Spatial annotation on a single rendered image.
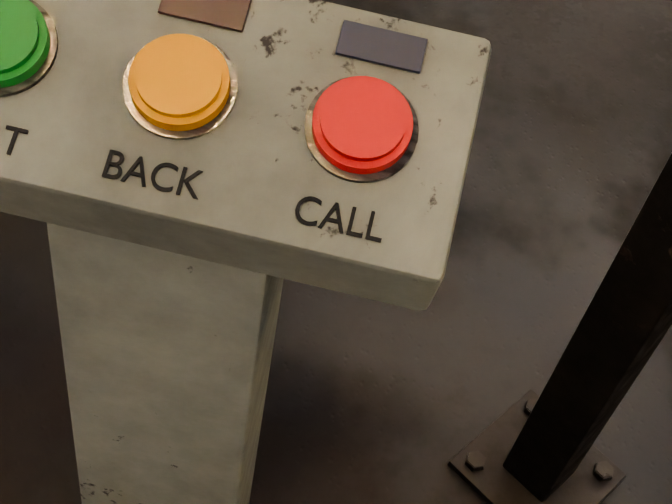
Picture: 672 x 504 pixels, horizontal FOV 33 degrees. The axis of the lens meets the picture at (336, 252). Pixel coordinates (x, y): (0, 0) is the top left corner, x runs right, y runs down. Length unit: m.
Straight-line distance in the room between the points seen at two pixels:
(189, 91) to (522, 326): 0.76
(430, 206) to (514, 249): 0.78
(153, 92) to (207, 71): 0.02
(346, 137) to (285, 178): 0.03
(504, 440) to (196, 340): 0.58
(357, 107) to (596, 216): 0.85
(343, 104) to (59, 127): 0.11
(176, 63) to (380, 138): 0.09
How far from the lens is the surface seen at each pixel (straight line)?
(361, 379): 1.09
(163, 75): 0.45
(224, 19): 0.47
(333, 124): 0.44
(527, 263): 1.21
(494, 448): 1.07
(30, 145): 0.46
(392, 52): 0.47
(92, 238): 0.50
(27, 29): 0.47
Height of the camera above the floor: 0.93
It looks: 52 degrees down
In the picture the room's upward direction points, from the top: 12 degrees clockwise
